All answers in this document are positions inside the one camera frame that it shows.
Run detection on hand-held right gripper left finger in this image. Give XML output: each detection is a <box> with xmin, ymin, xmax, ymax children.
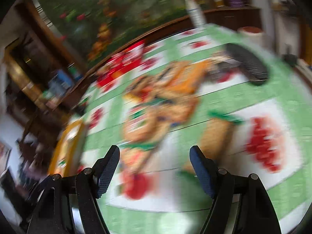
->
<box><xmin>26</xmin><ymin>145</ymin><xmax>120</xmax><ymax>234</ymax></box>

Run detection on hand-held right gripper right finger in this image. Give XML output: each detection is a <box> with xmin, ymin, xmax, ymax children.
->
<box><xmin>190</xmin><ymin>145</ymin><xmax>282</xmax><ymax>234</ymax></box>

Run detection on green-edged biscuit packet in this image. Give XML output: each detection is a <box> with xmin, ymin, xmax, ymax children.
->
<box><xmin>185</xmin><ymin>111</ymin><xmax>244</xmax><ymax>176</ymax></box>

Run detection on yellow cardboard box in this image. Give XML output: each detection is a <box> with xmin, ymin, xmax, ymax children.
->
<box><xmin>47</xmin><ymin>121</ymin><xmax>87</xmax><ymax>176</ymax></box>

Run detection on orange biscuit packet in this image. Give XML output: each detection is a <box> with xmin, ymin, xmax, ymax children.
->
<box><xmin>168</xmin><ymin>61</ymin><xmax>212</xmax><ymax>95</ymax></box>

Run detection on clear packet of dark dates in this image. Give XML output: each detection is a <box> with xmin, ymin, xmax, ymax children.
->
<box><xmin>206</xmin><ymin>54</ymin><xmax>240</xmax><ymax>75</ymax></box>

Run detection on green fruit-print tablecloth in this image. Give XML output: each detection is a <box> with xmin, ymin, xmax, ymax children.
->
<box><xmin>68</xmin><ymin>23</ymin><xmax>305</xmax><ymax>234</ymax></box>

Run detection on blue thermos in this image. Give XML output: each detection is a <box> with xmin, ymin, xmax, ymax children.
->
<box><xmin>49</xmin><ymin>70</ymin><xmax>72</xmax><ymax>90</ymax></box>

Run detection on red cardboard box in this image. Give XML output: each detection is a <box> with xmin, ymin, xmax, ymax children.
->
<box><xmin>96</xmin><ymin>40</ymin><xmax>147</xmax><ymax>89</ymax></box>

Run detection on black speckled disc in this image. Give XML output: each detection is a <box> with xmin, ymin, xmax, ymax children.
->
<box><xmin>224</xmin><ymin>43</ymin><xmax>269</xmax><ymax>86</ymax></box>

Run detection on white red-topped container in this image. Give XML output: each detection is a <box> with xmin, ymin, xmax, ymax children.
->
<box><xmin>238</xmin><ymin>27</ymin><xmax>265</xmax><ymax>45</ymax></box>

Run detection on glass-fronted artificial flower display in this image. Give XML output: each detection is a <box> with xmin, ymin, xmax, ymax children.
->
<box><xmin>32</xmin><ymin>0</ymin><xmax>207</xmax><ymax>66</ymax></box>

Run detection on low wooden side cabinet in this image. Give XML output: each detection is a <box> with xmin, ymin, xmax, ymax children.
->
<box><xmin>205</xmin><ymin>6</ymin><xmax>261</xmax><ymax>30</ymax></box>

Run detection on white spray bottle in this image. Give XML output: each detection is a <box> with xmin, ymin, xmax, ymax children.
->
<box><xmin>186</xmin><ymin>0</ymin><xmax>206</xmax><ymax>28</ymax></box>

